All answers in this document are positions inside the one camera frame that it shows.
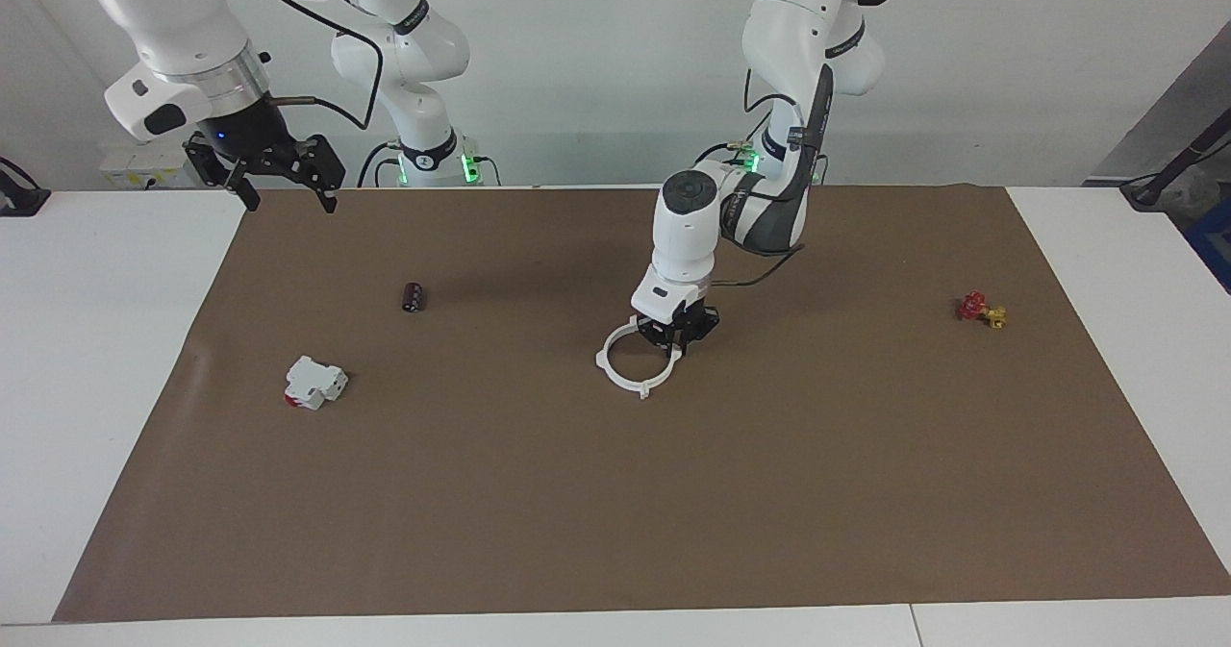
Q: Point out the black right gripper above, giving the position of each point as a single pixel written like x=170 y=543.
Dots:
x=260 y=147

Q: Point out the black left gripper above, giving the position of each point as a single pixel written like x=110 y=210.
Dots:
x=688 y=325

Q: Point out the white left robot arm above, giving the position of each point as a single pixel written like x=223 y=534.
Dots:
x=688 y=234

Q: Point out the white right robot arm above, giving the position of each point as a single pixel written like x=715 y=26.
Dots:
x=173 y=12

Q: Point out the white power strip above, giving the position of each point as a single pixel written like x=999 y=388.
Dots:
x=135 y=168

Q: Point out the dark cylindrical capacitor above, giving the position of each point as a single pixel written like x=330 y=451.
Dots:
x=414 y=297

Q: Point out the brown table mat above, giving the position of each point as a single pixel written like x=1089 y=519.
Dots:
x=577 y=493

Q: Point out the white circuit breaker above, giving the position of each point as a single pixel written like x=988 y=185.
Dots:
x=315 y=381

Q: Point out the red and yellow valve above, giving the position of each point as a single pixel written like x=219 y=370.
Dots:
x=976 y=307

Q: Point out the black stand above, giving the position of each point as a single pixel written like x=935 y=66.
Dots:
x=1168 y=171

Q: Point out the blue box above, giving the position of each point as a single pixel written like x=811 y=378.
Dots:
x=1214 y=243

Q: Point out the black clamp mount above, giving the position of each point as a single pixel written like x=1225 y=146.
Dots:
x=19 y=195

